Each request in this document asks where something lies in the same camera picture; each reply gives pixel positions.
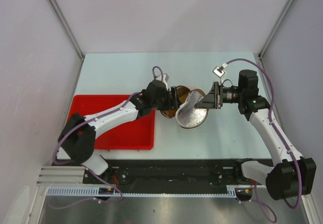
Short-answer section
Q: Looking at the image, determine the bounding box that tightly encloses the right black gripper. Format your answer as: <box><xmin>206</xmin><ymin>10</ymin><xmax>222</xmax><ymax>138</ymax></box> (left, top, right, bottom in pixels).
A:
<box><xmin>195</xmin><ymin>82</ymin><xmax>244</xmax><ymax>109</ymax></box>

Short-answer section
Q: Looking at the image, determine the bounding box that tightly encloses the beige mesh laundry bag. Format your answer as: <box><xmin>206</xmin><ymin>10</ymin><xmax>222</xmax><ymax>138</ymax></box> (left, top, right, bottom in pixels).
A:
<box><xmin>172</xmin><ymin>87</ymin><xmax>208</xmax><ymax>129</ymax></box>

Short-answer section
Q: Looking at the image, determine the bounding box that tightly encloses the brown bra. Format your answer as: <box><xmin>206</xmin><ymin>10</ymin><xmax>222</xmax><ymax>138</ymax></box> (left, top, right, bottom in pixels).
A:
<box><xmin>160</xmin><ymin>85</ymin><xmax>190</xmax><ymax>119</ymax></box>

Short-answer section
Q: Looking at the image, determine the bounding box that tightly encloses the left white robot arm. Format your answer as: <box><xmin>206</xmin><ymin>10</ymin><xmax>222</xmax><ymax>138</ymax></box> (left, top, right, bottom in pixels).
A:
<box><xmin>55</xmin><ymin>80</ymin><xmax>182</xmax><ymax>184</ymax></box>

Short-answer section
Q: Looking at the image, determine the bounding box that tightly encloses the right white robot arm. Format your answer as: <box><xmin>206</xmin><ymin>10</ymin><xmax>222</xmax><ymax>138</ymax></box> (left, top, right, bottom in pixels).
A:
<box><xmin>195</xmin><ymin>70</ymin><xmax>316</xmax><ymax>200</ymax></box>

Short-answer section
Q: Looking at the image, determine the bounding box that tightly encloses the red plastic tray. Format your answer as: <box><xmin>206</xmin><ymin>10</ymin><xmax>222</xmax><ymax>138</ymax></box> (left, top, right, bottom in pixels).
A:
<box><xmin>69</xmin><ymin>95</ymin><xmax>155</xmax><ymax>150</ymax></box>

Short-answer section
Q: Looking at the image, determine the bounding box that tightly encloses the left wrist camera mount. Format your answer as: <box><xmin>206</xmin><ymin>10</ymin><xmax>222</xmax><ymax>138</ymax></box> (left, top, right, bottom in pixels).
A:
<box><xmin>154</xmin><ymin>73</ymin><xmax>169</xmax><ymax>88</ymax></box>

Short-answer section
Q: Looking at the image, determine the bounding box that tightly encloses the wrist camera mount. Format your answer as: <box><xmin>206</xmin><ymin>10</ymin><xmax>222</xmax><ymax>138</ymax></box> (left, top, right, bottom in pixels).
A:
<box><xmin>154</xmin><ymin>73</ymin><xmax>169</xmax><ymax>88</ymax></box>
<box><xmin>212</xmin><ymin>63</ymin><xmax>228</xmax><ymax>83</ymax></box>

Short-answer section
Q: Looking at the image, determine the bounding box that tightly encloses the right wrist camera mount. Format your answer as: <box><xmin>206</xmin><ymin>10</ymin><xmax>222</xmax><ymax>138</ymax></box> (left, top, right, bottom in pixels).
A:
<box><xmin>212</xmin><ymin>63</ymin><xmax>228</xmax><ymax>83</ymax></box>

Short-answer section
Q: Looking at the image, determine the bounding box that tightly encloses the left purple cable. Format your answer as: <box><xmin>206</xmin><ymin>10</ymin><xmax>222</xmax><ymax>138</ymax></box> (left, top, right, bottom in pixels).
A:
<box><xmin>47</xmin><ymin>66</ymin><xmax>165</xmax><ymax>209</ymax></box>

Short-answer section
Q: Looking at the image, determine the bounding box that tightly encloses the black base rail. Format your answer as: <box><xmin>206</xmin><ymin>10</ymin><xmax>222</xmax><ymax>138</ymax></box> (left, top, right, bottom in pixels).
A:
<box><xmin>99</xmin><ymin>159</ymin><xmax>251</xmax><ymax>186</ymax></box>

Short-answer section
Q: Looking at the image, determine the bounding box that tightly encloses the right aluminium corner post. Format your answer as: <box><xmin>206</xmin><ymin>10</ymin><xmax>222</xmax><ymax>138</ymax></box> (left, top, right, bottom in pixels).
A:
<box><xmin>257</xmin><ymin>0</ymin><xmax>296</xmax><ymax>59</ymax></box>

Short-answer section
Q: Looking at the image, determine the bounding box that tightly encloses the aluminium corner post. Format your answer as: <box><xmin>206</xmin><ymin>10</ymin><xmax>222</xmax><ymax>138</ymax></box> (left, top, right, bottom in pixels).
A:
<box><xmin>257</xmin><ymin>0</ymin><xmax>296</xmax><ymax>59</ymax></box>
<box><xmin>47</xmin><ymin>0</ymin><xmax>85</xmax><ymax>62</ymax></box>

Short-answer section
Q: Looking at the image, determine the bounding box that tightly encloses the white slotted cable duct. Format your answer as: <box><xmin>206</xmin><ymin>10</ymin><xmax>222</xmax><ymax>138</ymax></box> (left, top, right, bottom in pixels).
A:
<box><xmin>46</xmin><ymin>186</ymin><xmax>237</xmax><ymax>198</ymax></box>

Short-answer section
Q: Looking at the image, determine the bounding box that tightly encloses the left aluminium corner post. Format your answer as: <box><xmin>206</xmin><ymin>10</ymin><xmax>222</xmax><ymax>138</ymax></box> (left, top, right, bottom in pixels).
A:
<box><xmin>47</xmin><ymin>0</ymin><xmax>85</xmax><ymax>62</ymax></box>

